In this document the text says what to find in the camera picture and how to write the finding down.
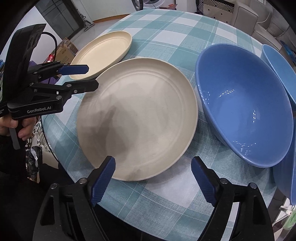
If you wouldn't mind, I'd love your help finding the large blue bowl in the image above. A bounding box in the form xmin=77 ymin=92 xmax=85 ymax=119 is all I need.
xmin=195 ymin=44 xmax=293 ymax=168

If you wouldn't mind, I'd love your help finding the teal white checked tablecloth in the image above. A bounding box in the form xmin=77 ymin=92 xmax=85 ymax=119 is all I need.
xmin=42 ymin=9 xmax=276 ymax=240

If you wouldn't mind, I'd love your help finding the white washing machine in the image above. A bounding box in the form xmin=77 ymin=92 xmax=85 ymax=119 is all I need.
xmin=132 ymin=0 xmax=165 ymax=11

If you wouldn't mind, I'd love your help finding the cardboard box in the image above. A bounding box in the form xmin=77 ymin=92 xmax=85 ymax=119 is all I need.
xmin=55 ymin=38 xmax=78 ymax=64

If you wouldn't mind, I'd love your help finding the large beige plate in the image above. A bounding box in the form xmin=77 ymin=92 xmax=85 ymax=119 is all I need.
xmin=77 ymin=58 xmax=198 ymax=181

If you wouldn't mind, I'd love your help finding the beige sofa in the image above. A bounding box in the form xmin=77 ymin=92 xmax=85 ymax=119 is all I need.
xmin=231 ymin=0 xmax=296 ymax=52

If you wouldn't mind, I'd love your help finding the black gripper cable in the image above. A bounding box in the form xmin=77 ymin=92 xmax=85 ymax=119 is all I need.
xmin=40 ymin=31 xmax=58 ymax=62

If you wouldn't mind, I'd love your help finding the person's hand on trigger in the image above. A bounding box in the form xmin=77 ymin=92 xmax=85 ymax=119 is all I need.
xmin=0 ymin=115 xmax=38 ymax=141

